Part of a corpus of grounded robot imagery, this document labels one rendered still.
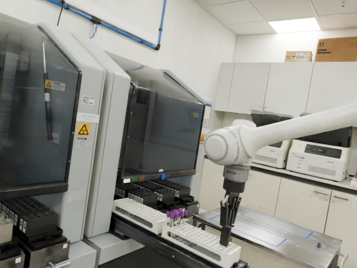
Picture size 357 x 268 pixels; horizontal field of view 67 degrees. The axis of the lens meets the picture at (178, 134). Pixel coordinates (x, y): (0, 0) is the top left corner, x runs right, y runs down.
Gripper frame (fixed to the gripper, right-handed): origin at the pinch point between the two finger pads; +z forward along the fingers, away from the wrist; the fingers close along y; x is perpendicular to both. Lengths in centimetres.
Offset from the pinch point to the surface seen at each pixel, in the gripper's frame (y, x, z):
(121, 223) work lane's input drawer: 6.7, -45.6, 10.5
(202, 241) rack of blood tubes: 3.3, -7.0, 4.3
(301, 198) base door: -228, -20, 26
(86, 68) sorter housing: 30, -51, -52
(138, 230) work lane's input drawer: 6.6, -35.2, 10.0
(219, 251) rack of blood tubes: 4.9, 1.0, 3.9
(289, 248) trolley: -33.1, 14.9, 8.3
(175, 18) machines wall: -143, -163, -147
